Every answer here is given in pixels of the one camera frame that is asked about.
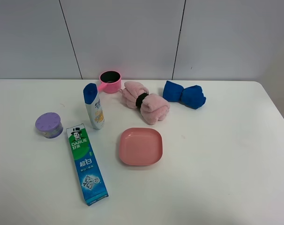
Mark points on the blue green toothpaste box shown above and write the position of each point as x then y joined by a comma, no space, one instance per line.
89,175

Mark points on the pink rolled towel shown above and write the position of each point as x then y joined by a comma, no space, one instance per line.
154,107

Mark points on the black hair band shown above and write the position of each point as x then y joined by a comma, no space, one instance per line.
140,99

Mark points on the pink square plate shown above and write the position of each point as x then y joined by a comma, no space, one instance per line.
140,146

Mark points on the blue rolled towel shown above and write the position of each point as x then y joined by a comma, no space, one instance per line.
192,97

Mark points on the white blue shampoo bottle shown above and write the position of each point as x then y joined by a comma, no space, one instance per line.
93,106

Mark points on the purple round air freshener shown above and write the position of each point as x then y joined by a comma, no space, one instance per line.
49,125

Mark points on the pink cup with handle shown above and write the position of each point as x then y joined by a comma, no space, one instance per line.
110,82

